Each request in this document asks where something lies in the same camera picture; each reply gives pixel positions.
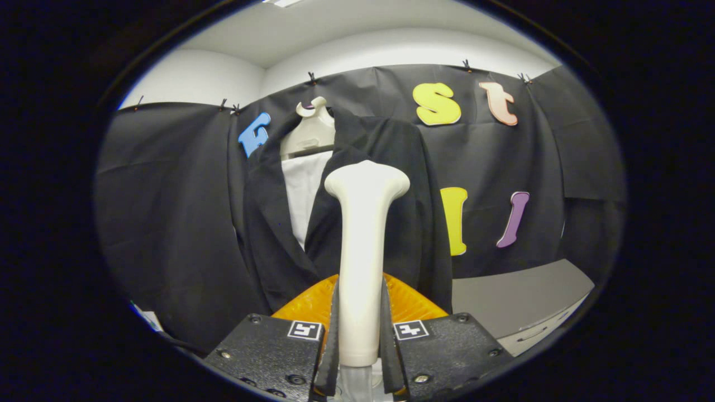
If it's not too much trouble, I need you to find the white plastic hanger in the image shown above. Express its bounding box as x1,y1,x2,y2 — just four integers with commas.
279,96,337,160

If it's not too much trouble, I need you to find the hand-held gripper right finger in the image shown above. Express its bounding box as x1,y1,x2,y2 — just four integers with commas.
381,272,514,400

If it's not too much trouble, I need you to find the black suit jacket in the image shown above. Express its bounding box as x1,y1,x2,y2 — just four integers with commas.
241,106,454,314

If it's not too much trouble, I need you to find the black backdrop cloth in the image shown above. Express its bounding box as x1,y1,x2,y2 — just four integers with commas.
94,63,627,358

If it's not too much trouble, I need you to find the white shirt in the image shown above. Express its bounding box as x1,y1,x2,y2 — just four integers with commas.
281,151,333,250

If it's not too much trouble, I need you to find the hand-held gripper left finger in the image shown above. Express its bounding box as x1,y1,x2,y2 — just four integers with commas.
202,274,340,402

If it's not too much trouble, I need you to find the white garment steamer head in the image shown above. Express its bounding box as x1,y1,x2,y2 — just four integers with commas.
324,160,411,402

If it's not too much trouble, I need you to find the white paper sheet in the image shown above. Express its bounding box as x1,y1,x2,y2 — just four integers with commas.
131,301,164,333

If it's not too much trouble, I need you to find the grey cabinet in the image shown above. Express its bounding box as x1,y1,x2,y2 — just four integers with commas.
451,258,595,358

